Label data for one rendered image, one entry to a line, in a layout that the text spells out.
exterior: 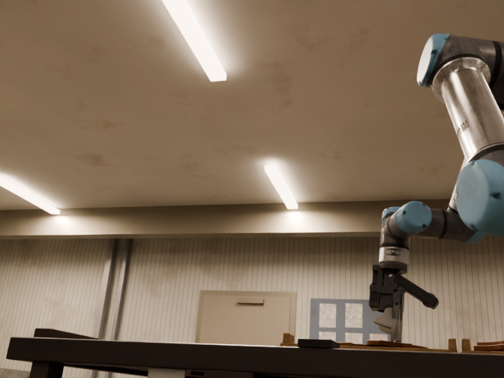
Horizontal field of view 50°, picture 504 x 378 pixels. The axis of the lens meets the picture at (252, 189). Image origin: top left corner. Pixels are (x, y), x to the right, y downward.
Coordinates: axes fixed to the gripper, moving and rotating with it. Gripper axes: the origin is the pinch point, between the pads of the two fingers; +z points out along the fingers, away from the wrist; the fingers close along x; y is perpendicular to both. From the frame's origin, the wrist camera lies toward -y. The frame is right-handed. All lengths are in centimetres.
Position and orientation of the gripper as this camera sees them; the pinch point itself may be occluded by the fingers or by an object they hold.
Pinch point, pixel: (397, 346)
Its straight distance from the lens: 143.4
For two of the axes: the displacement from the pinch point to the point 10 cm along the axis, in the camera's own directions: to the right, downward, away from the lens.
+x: -3.1, -3.7, -8.8
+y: -9.4, -0.3, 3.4
